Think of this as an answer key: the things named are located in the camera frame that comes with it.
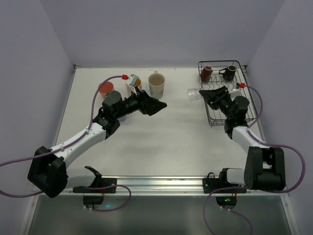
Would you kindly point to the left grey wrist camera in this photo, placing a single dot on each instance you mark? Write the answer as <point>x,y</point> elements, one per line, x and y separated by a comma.
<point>131,84</point>

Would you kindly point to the black mug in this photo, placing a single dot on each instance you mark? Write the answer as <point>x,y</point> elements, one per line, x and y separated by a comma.
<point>228,73</point>

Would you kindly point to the beige patterned mug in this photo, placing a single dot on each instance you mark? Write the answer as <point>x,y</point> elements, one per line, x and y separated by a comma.
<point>156,85</point>

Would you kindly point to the aluminium mounting rail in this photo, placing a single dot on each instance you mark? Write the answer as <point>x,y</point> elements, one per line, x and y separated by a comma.
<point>140,185</point>

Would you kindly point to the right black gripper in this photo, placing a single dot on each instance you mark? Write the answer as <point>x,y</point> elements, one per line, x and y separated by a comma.
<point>220,99</point>

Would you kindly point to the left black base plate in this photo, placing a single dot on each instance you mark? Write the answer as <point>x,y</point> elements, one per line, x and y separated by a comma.
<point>107,184</point>

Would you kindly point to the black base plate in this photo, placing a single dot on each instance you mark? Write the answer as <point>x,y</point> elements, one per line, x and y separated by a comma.
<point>212,182</point>
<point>107,184</point>

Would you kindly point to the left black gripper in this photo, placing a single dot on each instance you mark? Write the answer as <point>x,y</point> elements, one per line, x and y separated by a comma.
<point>143,102</point>

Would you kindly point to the clear glass cup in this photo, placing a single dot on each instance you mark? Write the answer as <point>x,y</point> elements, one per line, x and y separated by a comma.
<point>194,94</point>

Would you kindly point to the white patterned mug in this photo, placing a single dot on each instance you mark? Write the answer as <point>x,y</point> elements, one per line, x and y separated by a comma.
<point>139,85</point>

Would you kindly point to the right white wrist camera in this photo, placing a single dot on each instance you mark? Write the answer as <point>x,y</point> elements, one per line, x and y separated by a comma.
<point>235,92</point>

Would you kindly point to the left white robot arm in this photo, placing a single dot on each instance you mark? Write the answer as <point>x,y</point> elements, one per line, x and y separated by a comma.
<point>48,170</point>

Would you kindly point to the brown ceramic cup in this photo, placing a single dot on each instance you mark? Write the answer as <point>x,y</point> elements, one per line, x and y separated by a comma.
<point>205,74</point>

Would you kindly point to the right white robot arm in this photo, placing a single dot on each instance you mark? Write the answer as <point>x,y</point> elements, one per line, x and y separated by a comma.
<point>265,166</point>

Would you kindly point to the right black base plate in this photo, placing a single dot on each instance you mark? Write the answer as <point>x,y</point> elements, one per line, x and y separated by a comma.
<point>212,182</point>

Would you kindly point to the pink plastic cup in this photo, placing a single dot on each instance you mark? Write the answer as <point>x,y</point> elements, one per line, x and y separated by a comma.
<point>105,88</point>

